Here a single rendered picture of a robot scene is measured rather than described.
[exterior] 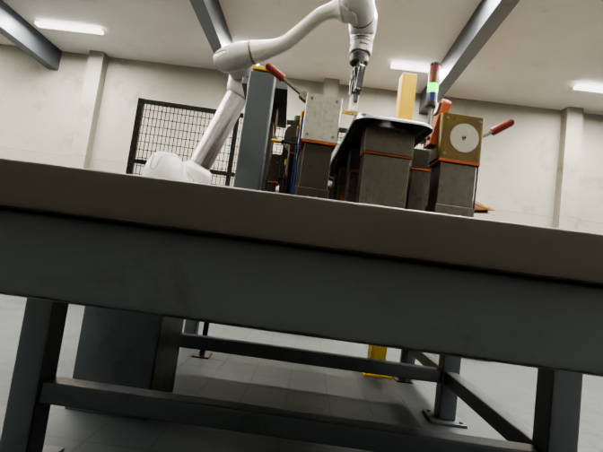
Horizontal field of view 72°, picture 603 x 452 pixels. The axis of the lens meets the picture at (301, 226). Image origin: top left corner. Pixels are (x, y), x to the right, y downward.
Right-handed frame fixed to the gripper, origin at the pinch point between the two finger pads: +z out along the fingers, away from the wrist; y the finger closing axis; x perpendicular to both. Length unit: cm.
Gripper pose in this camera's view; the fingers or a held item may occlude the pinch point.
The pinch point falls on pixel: (353, 104)
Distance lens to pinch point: 172.1
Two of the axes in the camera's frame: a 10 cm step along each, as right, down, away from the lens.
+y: 2.0, -0.6, -9.8
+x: 9.7, 1.5, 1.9
